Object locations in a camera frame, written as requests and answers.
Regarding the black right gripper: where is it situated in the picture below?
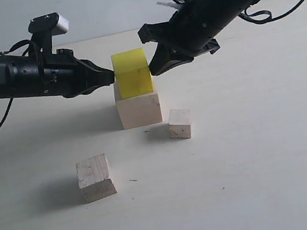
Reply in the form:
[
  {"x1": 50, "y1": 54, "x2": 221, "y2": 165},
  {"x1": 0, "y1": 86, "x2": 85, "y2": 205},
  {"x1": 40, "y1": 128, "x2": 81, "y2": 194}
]
[{"x1": 137, "y1": 0, "x2": 244, "y2": 76}]

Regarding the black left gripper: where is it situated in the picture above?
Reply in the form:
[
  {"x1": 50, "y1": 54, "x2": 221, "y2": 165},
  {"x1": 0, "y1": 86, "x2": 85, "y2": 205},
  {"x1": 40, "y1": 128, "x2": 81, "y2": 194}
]
[{"x1": 11, "y1": 49, "x2": 115, "y2": 99}]

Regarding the yellow cube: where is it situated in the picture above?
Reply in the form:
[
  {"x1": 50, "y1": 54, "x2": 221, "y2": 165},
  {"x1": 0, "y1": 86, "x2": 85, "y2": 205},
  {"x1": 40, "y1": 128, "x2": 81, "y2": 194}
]
[{"x1": 111, "y1": 48, "x2": 154, "y2": 99}]

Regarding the large pale wooden cube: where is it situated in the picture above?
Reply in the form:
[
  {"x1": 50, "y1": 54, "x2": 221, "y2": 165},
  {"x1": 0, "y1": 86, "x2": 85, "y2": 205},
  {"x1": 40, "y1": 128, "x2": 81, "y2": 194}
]
[{"x1": 113, "y1": 82, "x2": 163, "y2": 130}]

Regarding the small wooden cube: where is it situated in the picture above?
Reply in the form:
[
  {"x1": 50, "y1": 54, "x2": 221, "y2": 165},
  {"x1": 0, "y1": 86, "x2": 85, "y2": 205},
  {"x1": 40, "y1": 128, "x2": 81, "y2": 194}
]
[{"x1": 168, "y1": 109, "x2": 192, "y2": 139}]

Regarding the medium wooden cube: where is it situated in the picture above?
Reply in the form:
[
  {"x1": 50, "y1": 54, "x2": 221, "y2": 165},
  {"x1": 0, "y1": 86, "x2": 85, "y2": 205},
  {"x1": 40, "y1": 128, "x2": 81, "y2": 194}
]
[{"x1": 76, "y1": 154, "x2": 117, "y2": 203}]

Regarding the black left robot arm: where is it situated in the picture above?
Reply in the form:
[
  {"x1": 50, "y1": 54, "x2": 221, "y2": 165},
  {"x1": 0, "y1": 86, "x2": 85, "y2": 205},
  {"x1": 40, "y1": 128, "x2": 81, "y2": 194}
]
[{"x1": 0, "y1": 39, "x2": 115, "y2": 99}]

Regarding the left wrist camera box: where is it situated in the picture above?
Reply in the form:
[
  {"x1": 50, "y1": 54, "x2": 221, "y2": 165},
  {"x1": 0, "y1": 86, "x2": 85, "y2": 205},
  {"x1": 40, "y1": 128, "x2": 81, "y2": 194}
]
[{"x1": 28, "y1": 12, "x2": 70, "y2": 54}]

